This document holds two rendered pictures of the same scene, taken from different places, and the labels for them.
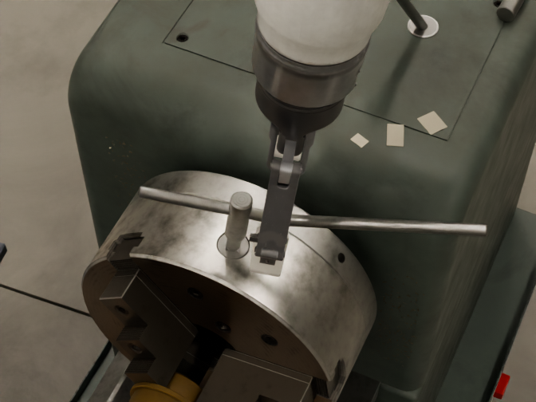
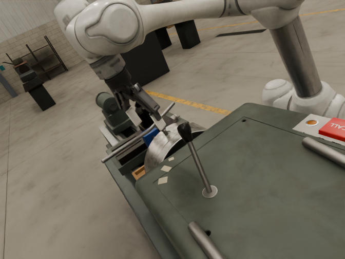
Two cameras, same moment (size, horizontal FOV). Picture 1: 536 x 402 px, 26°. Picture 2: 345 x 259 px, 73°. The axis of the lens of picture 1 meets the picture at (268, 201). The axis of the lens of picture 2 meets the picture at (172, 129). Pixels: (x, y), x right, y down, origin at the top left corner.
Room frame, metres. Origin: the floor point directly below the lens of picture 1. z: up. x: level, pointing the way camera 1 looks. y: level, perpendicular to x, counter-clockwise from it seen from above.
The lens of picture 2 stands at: (1.23, -0.46, 1.66)
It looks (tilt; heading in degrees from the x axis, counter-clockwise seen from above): 29 degrees down; 136
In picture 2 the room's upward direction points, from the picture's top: 25 degrees counter-clockwise
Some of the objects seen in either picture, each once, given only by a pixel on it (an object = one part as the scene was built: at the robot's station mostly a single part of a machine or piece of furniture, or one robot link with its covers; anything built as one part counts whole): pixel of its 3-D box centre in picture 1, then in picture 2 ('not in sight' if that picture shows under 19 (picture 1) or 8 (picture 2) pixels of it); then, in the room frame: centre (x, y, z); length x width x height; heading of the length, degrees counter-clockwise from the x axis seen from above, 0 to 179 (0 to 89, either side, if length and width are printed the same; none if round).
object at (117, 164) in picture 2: not in sight; (147, 140); (0.10, 0.36, 0.89); 0.53 x 0.30 x 0.06; 65
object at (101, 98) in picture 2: not in sight; (112, 110); (-0.41, 0.56, 1.01); 0.30 x 0.20 x 0.29; 155
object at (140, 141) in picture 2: not in sight; (144, 137); (0.14, 0.32, 0.95); 0.43 x 0.18 x 0.04; 65
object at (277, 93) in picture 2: not in sight; (279, 100); (0.87, 0.68, 0.97); 0.18 x 0.16 x 0.22; 160
